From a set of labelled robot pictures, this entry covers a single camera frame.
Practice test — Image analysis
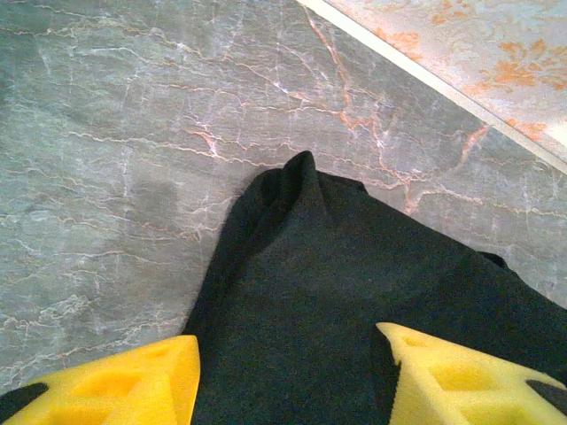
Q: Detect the black t-shirt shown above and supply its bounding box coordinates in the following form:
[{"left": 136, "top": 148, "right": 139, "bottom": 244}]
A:
[{"left": 181, "top": 150, "right": 567, "bottom": 425}]

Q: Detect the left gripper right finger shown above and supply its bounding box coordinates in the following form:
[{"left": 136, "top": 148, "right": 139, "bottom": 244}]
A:
[{"left": 375, "top": 321, "right": 567, "bottom": 425}]

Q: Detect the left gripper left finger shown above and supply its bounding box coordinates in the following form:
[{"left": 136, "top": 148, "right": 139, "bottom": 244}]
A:
[{"left": 0, "top": 335, "right": 200, "bottom": 425}]

